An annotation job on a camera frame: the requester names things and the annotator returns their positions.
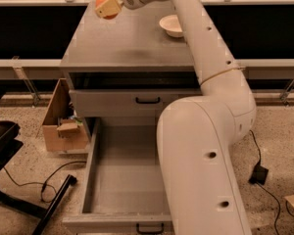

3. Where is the black drawer handle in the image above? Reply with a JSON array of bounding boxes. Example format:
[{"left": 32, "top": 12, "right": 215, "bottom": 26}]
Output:
[
  {"left": 135, "top": 223, "right": 165, "bottom": 235},
  {"left": 135, "top": 97, "right": 161, "bottom": 105}
]

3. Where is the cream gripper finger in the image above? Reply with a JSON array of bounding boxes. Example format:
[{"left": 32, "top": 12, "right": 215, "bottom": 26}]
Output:
[{"left": 95, "top": 0, "right": 122, "bottom": 19}]

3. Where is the black stand leg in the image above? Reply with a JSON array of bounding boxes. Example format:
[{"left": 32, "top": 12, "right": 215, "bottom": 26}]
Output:
[{"left": 31, "top": 174, "right": 77, "bottom": 235}]

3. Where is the cardboard box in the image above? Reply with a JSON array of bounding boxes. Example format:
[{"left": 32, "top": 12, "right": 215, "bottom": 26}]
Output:
[{"left": 42, "top": 78, "right": 88, "bottom": 152}]

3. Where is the closed grey middle drawer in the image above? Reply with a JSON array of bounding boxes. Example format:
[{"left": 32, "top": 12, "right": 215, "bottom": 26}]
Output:
[{"left": 70, "top": 89, "right": 200, "bottom": 118}]

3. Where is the black cable floor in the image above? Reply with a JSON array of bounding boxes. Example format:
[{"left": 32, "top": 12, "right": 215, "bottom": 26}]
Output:
[
  {"left": 248, "top": 129, "right": 282, "bottom": 235},
  {"left": 2, "top": 160, "right": 88, "bottom": 204}
]

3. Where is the black tray cart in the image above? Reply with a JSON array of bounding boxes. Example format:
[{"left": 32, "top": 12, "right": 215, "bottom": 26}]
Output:
[{"left": 0, "top": 120, "right": 45, "bottom": 218}]

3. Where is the open grey bottom drawer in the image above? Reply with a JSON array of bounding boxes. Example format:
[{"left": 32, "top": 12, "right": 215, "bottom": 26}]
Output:
[{"left": 63, "top": 117, "right": 173, "bottom": 235}]

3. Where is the white bowl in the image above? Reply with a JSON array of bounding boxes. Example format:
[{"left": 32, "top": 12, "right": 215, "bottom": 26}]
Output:
[{"left": 159, "top": 15, "right": 183, "bottom": 38}]

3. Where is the grey drawer cabinet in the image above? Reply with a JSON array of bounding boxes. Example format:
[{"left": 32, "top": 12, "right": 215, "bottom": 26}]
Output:
[{"left": 61, "top": 2, "right": 200, "bottom": 135}]

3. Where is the black middle drawer handle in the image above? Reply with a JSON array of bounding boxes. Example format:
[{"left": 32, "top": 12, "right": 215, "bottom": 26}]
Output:
[{"left": 135, "top": 97, "right": 161, "bottom": 105}]

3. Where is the black cable left floor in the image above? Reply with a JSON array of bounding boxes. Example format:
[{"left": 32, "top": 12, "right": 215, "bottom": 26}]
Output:
[{"left": 2, "top": 160, "right": 88, "bottom": 204}]

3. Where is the black bottom drawer handle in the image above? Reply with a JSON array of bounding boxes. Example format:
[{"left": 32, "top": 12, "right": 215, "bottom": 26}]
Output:
[{"left": 135, "top": 223, "right": 165, "bottom": 235}]

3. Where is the black power adapter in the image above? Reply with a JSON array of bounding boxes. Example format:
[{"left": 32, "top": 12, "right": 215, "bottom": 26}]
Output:
[{"left": 249, "top": 164, "right": 269, "bottom": 185}]

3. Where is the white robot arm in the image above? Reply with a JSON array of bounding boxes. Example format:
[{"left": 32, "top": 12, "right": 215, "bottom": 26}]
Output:
[{"left": 95, "top": 0, "right": 256, "bottom": 235}]

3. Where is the black cable right floor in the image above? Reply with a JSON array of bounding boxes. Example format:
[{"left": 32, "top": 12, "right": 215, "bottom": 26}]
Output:
[{"left": 248, "top": 129, "right": 282, "bottom": 235}]

